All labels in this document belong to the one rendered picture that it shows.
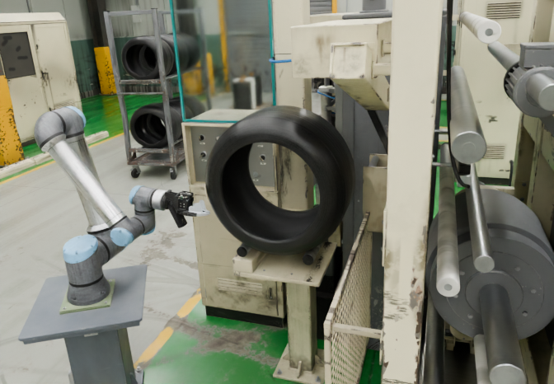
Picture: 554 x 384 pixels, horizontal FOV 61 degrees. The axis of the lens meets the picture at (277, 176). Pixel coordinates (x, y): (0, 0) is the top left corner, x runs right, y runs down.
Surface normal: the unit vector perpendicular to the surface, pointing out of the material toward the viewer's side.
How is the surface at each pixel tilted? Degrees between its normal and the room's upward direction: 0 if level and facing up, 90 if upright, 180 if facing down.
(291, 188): 90
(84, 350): 90
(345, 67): 72
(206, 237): 90
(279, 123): 43
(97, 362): 90
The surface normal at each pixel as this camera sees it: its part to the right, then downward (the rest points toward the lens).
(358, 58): -0.31, 0.02
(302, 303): -0.32, 0.33
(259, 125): -0.32, -0.48
